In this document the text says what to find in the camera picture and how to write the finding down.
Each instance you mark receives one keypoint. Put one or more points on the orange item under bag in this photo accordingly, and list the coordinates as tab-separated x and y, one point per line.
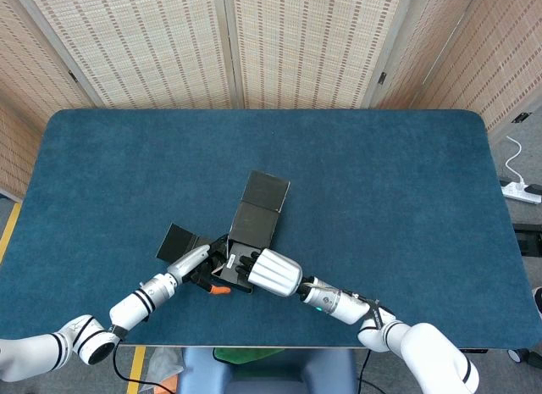
167	386

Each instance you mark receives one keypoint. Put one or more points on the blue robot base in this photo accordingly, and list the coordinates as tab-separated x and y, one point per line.
275	377

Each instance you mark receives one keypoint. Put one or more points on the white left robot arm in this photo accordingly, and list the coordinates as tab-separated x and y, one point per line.
131	309

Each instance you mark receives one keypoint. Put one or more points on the black equipment box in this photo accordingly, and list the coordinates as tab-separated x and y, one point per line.
527	239

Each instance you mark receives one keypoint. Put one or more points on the black screen hinge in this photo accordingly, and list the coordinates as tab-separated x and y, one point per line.
521	117
382	77
73	76

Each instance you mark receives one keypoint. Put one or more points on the grey plastic bag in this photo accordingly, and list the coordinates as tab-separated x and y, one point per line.
163	366

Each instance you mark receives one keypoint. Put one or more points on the green cloth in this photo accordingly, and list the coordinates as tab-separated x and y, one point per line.
241	355

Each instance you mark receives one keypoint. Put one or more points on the white power strip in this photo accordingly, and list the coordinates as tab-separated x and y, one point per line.
518	193

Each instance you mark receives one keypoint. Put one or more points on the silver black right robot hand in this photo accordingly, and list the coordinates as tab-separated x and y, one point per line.
275	273

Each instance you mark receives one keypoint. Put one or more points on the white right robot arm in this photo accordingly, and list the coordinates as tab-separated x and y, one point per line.
339	305

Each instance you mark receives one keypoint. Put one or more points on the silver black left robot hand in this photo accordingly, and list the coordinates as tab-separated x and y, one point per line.
188	262

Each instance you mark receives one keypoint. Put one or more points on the blue felt table mat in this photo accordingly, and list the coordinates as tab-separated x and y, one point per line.
127	178

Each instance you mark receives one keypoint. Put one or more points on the black table control panel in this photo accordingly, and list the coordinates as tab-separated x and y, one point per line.
474	350

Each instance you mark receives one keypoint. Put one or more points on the woven bamboo folding screen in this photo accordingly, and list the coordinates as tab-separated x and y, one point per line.
148	42

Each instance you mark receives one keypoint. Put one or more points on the black foldable cardboard box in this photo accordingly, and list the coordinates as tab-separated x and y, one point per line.
254	224

